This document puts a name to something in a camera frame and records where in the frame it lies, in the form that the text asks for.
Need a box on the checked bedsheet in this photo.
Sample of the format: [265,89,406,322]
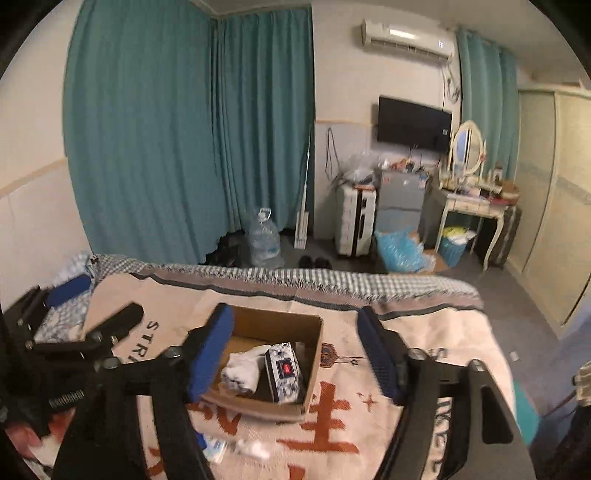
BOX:
[92,254,485,311]

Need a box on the cream wardrobe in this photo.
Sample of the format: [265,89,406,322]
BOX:
[507,84,591,341]

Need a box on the teal corner curtain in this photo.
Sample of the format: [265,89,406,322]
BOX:
[210,7,317,241]

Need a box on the small clear packet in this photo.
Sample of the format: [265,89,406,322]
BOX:
[202,433,230,465]

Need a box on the white air conditioner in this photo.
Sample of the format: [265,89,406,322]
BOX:
[360,18,456,64]

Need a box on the white crumpled tissue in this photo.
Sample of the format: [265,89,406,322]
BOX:
[235,438,274,461]

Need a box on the black bag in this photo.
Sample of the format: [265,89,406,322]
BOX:
[203,232,253,268]

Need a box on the white dressing table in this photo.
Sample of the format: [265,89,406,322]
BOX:
[436,178,514,273]

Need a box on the dark suitcase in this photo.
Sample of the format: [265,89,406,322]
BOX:
[475,205,523,269]

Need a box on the grey mini fridge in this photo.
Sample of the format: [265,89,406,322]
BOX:
[376,167,428,241]

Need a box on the clear plastic bag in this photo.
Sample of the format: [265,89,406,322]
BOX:
[339,149,382,186]

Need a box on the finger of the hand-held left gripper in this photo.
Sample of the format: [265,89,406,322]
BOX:
[30,302,145,360]
[7,274,93,343]

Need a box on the blue laundry basket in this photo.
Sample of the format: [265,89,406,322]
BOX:
[438,226,477,268]

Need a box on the narrow teal curtain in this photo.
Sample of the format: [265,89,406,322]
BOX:
[455,28,520,182]

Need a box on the white suitcase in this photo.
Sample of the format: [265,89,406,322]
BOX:
[334,184,380,258]

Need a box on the black wall television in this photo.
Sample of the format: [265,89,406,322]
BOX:
[377,95,454,153]

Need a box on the wide teal curtain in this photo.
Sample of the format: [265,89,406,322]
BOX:
[62,0,232,266]

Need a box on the large clear water bottle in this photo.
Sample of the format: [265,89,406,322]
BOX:
[246,208,283,269]

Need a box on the blue plastic bag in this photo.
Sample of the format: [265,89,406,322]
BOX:
[374,227,435,274]

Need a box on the oval vanity mirror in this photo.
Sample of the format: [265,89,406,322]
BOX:
[450,120,488,182]

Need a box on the brown cardboard box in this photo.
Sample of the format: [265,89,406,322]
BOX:
[201,305,324,424]

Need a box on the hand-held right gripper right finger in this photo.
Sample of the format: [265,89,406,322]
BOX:
[358,306,529,480]

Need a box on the white flat mop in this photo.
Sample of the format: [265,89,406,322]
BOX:
[293,124,315,250]

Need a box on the light blue patterned quilt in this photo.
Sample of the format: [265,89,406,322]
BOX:
[34,251,96,343]

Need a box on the patterned tissue packet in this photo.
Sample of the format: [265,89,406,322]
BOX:
[264,342,305,404]

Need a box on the beige printed blanket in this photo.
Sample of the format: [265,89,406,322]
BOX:
[32,272,518,480]

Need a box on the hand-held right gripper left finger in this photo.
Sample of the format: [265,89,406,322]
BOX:
[53,302,236,480]

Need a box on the dark hanging cloth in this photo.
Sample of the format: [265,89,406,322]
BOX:
[549,360,591,480]

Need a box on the white rolled cloth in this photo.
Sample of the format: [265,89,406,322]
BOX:
[221,344,273,396]

